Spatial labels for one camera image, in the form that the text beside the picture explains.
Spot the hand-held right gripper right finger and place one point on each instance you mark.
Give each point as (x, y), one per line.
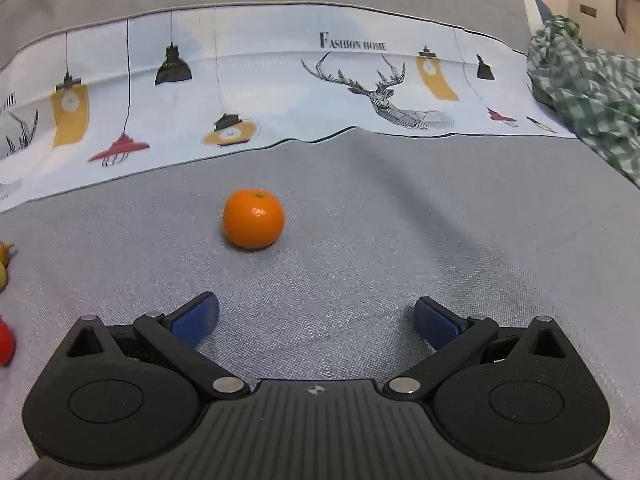
(435, 320)

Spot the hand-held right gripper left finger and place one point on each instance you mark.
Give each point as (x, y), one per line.
(195, 317)

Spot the orange mandarin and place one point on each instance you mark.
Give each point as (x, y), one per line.
(253, 219)

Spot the red cherry tomato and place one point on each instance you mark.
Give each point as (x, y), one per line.
(5, 342)

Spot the yellow longan with twig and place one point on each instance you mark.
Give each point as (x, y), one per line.
(5, 251)

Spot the green checked cloth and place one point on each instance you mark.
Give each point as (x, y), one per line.
(590, 85)

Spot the blue white cloth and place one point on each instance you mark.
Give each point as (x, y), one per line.
(537, 7)

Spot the wall plate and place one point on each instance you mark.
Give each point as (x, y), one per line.
(588, 10)

